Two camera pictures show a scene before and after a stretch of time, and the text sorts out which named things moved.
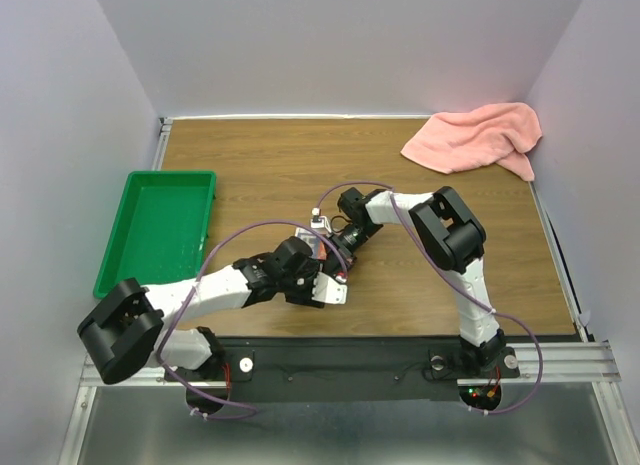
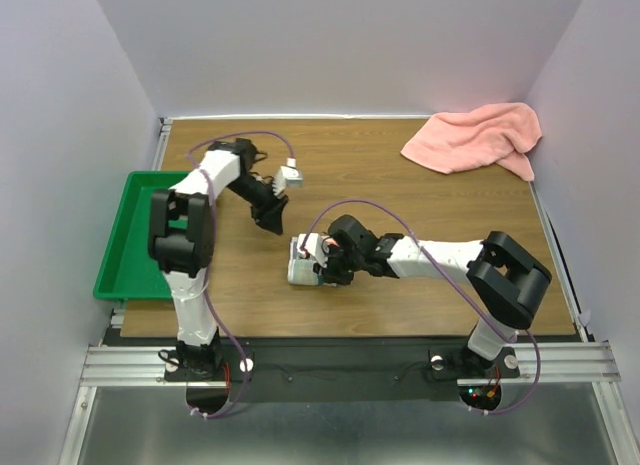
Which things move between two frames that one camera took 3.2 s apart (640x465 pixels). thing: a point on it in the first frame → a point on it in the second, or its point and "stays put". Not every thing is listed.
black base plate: (343, 369) stays put
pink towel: (457, 140) stays put
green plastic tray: (159, 230) stays put
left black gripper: (305, 298) → (267, 218)
